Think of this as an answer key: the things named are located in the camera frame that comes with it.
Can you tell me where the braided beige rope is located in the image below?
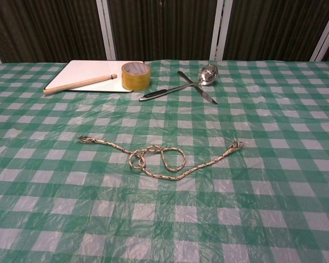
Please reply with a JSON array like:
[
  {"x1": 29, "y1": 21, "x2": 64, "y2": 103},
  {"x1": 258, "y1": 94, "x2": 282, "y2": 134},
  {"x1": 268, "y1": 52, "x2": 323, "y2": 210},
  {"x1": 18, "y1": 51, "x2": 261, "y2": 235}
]
[{"x1": 77, "y1": 135, "x2": 246, "y2": 181}]

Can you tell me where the steel table knife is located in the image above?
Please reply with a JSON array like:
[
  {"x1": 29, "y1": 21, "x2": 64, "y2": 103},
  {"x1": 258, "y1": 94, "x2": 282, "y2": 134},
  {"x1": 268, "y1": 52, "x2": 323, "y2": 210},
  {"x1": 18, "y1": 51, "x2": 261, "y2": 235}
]
[{"x1": 177, "y1": 71, "x2": 219, "y2": 105}]

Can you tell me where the yellow packing tape roll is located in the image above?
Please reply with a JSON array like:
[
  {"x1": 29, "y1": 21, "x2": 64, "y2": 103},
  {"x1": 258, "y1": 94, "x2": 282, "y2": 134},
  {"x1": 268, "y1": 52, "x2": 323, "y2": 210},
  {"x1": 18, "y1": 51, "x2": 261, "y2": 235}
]
[{"x1": 121, "y1": 62, "x2": 151, "y2": 92}]

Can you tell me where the green white checkered tablecloth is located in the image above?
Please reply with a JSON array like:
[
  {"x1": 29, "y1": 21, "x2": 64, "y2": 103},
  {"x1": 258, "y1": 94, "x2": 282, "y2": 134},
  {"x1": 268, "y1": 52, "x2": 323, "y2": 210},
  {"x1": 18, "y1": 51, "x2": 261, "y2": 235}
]
[{"x1": 0, "y1": 59, "x2": 329, "y2": 263}]

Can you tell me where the white rectangular board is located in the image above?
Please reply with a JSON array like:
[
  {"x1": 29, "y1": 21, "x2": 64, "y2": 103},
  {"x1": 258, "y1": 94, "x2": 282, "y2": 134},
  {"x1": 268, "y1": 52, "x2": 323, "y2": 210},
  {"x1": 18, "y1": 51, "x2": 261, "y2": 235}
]
[{"x1": 43, "y1": 60, "x2": 145, "y2": 94}]

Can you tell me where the wooden stick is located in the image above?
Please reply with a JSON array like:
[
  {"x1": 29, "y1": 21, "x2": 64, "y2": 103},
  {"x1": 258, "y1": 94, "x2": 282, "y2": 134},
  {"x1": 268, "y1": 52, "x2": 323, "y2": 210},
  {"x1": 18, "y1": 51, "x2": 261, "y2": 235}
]
[{"x1": 43, "y1": 73, "x2": 118, "y2": 96}]

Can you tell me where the steel ladle with black handle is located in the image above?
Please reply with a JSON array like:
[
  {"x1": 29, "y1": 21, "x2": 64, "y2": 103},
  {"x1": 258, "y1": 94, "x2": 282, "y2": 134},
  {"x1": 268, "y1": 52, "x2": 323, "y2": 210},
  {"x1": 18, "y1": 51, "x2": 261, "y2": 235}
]
[{"x1": 138, "y1": 63, "x2": 219, "y2": 102}]

